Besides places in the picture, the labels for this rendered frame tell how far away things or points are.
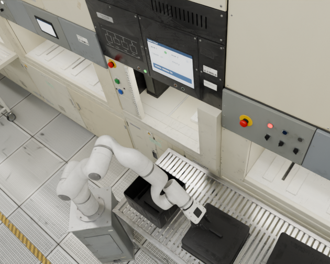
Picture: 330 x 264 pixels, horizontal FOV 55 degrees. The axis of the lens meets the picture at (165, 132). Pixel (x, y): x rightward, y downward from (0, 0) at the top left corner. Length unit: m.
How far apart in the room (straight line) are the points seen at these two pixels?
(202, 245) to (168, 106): 1.06
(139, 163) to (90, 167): 0.22
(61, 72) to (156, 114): 1.06
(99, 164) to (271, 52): 0.86
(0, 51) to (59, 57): 0.75
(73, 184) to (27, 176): 1.81
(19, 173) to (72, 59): 1.32
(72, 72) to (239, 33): 1.93
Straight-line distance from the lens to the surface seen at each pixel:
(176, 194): 1.66
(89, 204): 2.04
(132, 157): 1.43
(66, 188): 1.78
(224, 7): 1.27
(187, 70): 1.59
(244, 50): 1.33
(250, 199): 2.09
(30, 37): 3.40
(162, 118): 2.32
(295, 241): 1.76
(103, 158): 1.48
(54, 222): 3.14
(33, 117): 4.03
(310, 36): 1.18
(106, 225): 2.10
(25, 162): 3.64
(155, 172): 1.51
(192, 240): 1.87
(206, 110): 1.64
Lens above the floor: 2.63
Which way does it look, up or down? 52 degrees down
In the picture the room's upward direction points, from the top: 11 degrees counter-clockwise
